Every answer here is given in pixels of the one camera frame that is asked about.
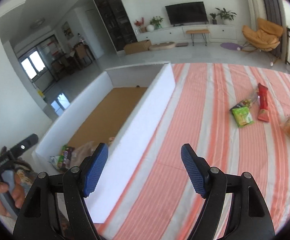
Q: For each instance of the floral patterned cloth bag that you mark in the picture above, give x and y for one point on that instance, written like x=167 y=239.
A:
x=22 y=173

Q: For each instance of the orange striped tablecloth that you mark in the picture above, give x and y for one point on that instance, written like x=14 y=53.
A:
x=210 y=135

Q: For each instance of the framed wall painting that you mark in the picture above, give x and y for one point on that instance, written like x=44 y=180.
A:
x=67 y=30

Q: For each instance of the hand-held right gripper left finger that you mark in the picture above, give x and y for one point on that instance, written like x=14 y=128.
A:
x=94 y=171

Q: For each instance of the purple floor mat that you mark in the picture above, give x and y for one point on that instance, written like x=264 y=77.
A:
x=230 y=46

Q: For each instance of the balcony glass door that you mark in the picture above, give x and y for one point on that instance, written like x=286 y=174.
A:
x=34 y=65

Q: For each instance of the cream pet bed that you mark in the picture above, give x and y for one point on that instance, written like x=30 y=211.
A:
x=162 y=46

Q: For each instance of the clear pack grey-green label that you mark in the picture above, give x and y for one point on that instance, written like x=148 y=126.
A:
x=243 y=103

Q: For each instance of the lime green chips packet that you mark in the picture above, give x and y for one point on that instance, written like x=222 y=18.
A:
x=242 y=117

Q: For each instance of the round white vase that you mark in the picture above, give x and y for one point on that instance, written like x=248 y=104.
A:
x=150 y=28

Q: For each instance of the round ceiling lamp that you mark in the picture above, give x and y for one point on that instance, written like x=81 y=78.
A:
x=37 y=23

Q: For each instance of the large leafy potted plant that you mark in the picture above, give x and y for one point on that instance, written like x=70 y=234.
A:
x=225 y=15

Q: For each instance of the small green snack pack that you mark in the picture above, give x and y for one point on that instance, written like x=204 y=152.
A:
x=61 y=160

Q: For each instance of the flat screen television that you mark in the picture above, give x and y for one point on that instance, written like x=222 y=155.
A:
x=186 y=13

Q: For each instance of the orange rocking chair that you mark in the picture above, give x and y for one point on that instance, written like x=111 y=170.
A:
x=262 y=35

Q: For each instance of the grey curtain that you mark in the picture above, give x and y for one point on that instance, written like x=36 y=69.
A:
x=272 y=10

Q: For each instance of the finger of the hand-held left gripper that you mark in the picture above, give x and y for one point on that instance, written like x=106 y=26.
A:
x=26 y=143

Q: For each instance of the brown cardboard box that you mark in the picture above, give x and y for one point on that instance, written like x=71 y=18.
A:
x=137 y=47

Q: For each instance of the green plant in vase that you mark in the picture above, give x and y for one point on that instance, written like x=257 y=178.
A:
x=156 y=22

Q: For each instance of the red flower arrangement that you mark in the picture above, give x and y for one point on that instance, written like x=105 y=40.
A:
x=139 y=23

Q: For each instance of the yellow white standing item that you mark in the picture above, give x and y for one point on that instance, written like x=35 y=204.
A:
x=41 y=94

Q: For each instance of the wooden dining table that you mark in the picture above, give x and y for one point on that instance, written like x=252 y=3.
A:
x=71 y=55

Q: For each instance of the white cardboard box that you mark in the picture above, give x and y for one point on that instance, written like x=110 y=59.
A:
x=145 y=130

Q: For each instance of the long red snack packet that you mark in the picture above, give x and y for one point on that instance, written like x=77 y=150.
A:
x=263 y=105

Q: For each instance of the blue white snack packet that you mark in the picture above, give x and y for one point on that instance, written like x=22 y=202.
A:
x=54 y=160

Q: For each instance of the wooden bench black legs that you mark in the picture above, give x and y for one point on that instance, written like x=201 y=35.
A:
x=197 y=32

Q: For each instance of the small plant black pot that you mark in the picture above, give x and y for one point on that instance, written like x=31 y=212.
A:
x=213 y=20

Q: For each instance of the clear biscuit pack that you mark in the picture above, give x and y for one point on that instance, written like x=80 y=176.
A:
x=84 y=148

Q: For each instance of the white television cabinet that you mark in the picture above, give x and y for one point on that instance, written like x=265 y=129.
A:
x=222 y=33

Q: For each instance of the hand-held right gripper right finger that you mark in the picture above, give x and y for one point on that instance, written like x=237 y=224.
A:
x=194 y=173

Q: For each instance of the black glass display cabinet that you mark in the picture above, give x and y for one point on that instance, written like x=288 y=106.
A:
x=114 y=17

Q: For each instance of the grey floor scale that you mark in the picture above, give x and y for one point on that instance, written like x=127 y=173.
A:
x=181 y=44

